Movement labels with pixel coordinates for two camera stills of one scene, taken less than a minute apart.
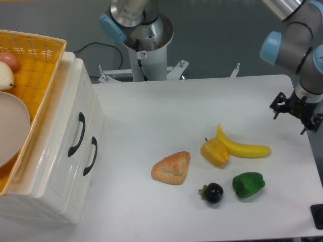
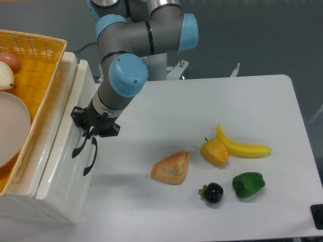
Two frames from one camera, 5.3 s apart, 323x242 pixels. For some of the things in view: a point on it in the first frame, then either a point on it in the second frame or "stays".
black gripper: [301, 109] → [89, 118]
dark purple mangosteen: [213, 192] stays
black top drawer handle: [81, 117] → [77, 149]
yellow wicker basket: [40, 59] stays
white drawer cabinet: [53, 179] stays
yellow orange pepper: [216, 151] stays
